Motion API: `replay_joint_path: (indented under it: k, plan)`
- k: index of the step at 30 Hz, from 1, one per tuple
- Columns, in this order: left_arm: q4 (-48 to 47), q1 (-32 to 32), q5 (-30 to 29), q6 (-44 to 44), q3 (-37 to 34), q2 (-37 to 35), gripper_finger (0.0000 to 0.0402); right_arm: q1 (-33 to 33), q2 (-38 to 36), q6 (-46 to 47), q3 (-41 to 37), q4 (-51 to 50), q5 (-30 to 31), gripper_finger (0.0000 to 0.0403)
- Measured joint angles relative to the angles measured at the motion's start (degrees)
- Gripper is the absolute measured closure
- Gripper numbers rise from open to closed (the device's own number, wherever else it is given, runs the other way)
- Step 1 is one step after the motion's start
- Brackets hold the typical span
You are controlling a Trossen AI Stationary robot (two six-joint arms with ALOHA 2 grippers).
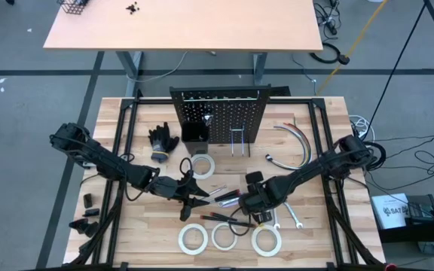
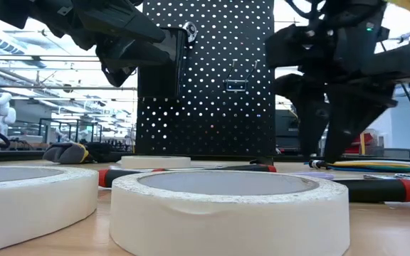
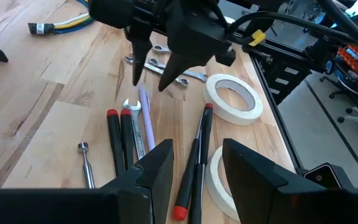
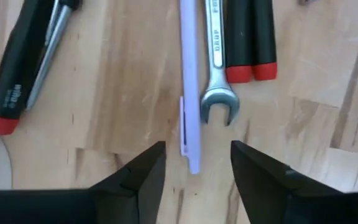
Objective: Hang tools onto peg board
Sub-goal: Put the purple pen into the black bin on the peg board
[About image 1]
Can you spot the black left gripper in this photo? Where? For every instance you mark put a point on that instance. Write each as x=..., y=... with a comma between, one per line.
x=168, y=187

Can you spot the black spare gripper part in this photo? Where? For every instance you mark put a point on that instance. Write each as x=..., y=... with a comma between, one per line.
x=83, y=227

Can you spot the white masking tape roll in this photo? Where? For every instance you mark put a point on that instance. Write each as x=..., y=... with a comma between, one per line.
x=212, y=166
x=181, y=239
x=214, y=237
x=254, y=242

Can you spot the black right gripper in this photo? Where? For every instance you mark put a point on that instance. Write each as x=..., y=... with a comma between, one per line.
x=268, y=192

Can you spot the black equipment shelf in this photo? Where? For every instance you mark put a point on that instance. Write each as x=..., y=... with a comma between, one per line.
x=420, y=235

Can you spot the black grey work glove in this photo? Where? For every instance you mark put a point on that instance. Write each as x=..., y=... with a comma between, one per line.
x=160, y=145

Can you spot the pile of small black parts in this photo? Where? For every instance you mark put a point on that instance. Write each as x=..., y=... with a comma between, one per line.
x=132, y=8

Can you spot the small black block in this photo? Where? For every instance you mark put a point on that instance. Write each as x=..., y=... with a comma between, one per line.
x=92, y=212
x=87, y=200

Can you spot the black perforated pegboard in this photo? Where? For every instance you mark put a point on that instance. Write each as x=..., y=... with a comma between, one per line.
x=236, y=113

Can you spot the metal double prong hook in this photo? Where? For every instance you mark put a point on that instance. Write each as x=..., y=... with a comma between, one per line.
x=232, y=143

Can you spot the red emergency stop button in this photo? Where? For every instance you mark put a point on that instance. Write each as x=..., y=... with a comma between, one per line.
x=390, y=267

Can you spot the chrome combination wrench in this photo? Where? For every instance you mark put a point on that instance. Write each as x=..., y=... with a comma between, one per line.
x=228, y=203
x=276, y=226
x=292, y=215

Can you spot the thin black strut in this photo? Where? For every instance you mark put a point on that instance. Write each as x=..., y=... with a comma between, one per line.
x=398, y=67

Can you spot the white printed box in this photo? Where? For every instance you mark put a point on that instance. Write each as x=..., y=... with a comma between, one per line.
x=388, y=220

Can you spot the black flat base plate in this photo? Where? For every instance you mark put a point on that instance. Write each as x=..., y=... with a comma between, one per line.
x=281, y=91

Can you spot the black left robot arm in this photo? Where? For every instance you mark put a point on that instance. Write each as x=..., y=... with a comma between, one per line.
x=104, y=162

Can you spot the light wooden side table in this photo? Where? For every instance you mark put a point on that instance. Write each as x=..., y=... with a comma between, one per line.
x=183, y=26

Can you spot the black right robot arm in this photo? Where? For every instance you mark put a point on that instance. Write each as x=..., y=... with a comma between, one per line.
x=307, y=169

